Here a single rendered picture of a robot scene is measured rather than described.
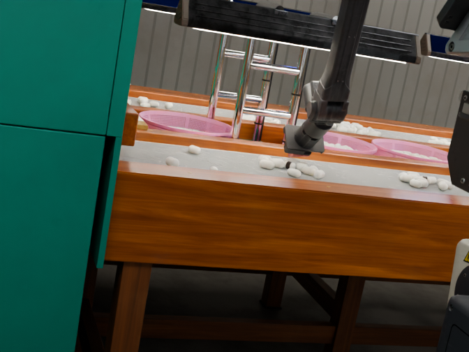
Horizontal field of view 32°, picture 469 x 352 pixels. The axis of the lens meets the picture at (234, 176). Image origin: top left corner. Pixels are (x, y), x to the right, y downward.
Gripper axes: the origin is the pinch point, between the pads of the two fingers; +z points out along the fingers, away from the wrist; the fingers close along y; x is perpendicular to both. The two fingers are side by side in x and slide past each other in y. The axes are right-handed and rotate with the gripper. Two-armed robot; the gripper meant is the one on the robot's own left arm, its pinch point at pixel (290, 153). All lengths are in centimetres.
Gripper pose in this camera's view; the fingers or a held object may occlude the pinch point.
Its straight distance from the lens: 208.0
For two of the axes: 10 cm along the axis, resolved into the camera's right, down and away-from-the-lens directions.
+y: -9.4, -0.9, -3.2
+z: -3.3, 3.9, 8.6
